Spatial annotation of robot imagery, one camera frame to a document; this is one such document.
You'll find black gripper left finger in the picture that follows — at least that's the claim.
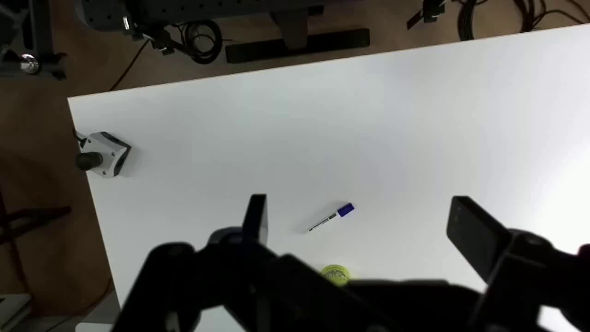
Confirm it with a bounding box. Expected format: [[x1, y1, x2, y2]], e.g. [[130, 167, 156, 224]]
[[110, 193, 395, 332]]

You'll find green mug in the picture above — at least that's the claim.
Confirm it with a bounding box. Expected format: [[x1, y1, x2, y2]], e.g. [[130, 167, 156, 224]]
[[322, 265, 353, 289]]

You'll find blue capped white marker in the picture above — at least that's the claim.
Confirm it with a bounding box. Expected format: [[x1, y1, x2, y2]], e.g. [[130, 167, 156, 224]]
[[307, 202, 357, 235]]

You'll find coiled black cable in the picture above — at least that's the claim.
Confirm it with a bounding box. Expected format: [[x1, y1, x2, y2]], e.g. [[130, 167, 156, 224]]
[[181, 19, 226, 67]]

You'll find black tripod stand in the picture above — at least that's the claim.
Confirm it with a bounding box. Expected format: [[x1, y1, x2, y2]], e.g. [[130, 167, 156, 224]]
[[0, 0, 71, 82]]

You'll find black and white small object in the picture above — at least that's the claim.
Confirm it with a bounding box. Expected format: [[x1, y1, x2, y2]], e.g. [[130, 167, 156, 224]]
[[75, 130, 134, 180]]

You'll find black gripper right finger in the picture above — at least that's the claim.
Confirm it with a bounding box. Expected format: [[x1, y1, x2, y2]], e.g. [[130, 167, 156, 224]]
[[447, 196, 590, 332]]

